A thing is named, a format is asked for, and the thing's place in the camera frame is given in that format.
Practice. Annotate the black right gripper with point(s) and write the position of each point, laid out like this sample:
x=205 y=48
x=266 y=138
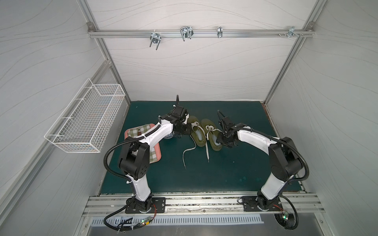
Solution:
x=225 y=122

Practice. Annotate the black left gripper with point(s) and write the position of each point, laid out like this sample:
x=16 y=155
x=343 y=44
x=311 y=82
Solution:
x=178 y=110

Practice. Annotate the green canvas shoe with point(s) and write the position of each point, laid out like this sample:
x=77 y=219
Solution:
x=197 y=135
x=211 y=133

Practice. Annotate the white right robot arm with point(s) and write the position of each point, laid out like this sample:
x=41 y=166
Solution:
x=287 y=164

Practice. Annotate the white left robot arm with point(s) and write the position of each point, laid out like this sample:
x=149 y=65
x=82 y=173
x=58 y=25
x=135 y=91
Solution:
x=135 y=159

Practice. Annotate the blue floral ceramic bowl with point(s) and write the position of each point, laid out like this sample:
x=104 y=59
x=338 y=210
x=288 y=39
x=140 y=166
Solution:
x=169 y=136

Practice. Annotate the pink plastic tray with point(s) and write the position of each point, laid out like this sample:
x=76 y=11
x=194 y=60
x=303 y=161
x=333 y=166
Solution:
x=158 y=153

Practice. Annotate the green white checkered cloth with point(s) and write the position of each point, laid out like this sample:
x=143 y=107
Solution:
x=138 y=130

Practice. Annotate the metal U-bolt clamp left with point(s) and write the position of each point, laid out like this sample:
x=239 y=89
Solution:
x=155 y=38

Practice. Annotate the metal u-bolt clamp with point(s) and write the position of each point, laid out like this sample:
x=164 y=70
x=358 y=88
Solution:
x=155 y=38
x=186 y=32

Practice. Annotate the metal U-bolt clamp middle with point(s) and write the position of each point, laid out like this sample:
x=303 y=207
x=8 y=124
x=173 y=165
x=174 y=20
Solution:
x=186 y=32

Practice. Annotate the white slotted cable duct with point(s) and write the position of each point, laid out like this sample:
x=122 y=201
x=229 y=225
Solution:
x=181 y=220

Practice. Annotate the white wire basket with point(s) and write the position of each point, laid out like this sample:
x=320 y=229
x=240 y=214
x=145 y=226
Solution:
x=85 y=123

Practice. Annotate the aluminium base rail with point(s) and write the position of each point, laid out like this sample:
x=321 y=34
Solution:
x=192 y=203

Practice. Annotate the aluminium top rail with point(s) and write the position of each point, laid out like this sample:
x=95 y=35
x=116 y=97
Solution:
x=199 y=33

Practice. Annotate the metal bracket with screws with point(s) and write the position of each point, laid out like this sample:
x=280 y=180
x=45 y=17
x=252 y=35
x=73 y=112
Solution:
x=291 y=33

